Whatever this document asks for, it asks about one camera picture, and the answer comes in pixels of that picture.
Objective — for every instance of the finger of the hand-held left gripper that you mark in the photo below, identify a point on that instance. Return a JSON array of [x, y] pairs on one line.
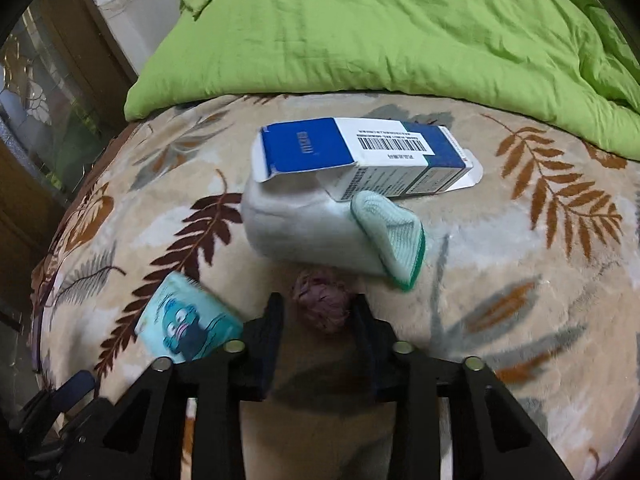
[[75, 390]]

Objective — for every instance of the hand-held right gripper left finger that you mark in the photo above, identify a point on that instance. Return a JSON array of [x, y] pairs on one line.
[[270, 355]]

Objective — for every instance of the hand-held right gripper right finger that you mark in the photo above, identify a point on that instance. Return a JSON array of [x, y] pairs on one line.
[[372, 355]]

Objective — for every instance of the purple paper ball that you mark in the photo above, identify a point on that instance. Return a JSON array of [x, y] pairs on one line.
[[322, 300]]

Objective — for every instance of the teal cartoon packet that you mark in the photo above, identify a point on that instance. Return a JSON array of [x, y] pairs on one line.
[[190, 320]]

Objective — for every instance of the white sock with green toe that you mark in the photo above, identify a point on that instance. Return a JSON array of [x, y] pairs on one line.
[[310, 230]]

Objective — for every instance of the leaf printed blanket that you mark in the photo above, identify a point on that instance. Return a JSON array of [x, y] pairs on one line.
[[525, 285]]

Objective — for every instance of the blue and white carton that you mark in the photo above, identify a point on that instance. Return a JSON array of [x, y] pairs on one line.
[[360, 150]]

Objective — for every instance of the green quilt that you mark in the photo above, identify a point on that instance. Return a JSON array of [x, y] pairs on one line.
[[400, 30]]

